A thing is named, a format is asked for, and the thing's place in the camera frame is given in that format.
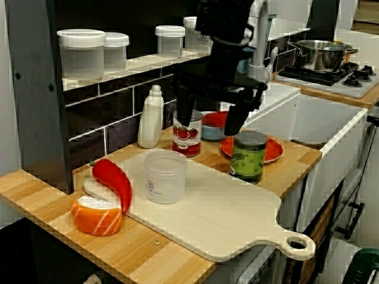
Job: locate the small white lidded jar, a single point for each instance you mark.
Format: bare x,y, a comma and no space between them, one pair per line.
170,41

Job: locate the toy stove cooktop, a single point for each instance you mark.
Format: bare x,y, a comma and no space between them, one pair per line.
352,92

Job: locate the tomato print tin can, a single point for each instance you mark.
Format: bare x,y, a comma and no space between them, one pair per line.
187,139

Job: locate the clear lidless plastic jar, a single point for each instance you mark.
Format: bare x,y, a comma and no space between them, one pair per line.
165,183

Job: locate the light wooden cutting board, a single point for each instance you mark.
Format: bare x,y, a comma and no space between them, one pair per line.
222,207

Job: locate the white lidded plastic jar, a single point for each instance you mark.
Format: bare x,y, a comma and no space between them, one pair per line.
117,51

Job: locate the black thin stand rod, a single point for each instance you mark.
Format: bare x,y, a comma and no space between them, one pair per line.
373,119

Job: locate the red round plate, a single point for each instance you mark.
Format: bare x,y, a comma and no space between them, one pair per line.
274,151

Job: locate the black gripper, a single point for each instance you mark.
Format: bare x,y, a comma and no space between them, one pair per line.
222,74

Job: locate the light blue bowl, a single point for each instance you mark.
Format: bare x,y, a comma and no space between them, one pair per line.
213,133

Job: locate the dark kitchen side panel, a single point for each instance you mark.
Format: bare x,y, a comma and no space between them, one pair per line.
324,14

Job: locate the green peas tin can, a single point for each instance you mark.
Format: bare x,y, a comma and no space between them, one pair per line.
248,156

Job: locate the stainless steel pot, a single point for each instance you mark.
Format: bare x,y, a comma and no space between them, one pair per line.
319,56

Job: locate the wide white lidded jar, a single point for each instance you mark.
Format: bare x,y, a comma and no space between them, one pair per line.
81,56

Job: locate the white detergent bottle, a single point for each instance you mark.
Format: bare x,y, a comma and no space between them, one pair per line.
150,124

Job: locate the white toy sink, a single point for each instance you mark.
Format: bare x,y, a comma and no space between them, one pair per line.
340,127

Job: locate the red toy sausage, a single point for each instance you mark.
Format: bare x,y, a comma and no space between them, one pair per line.
214,119

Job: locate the brown wood grain door panel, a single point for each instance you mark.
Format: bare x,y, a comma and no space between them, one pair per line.
318,227

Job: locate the red toy chili pepper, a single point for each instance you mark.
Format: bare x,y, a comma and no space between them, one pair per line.
115,180

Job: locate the grey toy faucet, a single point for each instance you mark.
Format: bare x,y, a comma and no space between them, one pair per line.
263,35

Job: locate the dark grey shelf unit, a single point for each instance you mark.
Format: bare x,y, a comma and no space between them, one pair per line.
38,103

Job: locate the grey dispenser panel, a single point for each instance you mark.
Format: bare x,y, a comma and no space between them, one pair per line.
260,269

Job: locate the tall white lidded jar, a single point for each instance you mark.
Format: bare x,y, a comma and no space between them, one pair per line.
190,29

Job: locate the black stove knob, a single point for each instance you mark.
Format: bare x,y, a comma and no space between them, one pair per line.
352,80
366,72

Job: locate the salmon sushi toy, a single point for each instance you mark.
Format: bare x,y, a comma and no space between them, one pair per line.
97,219

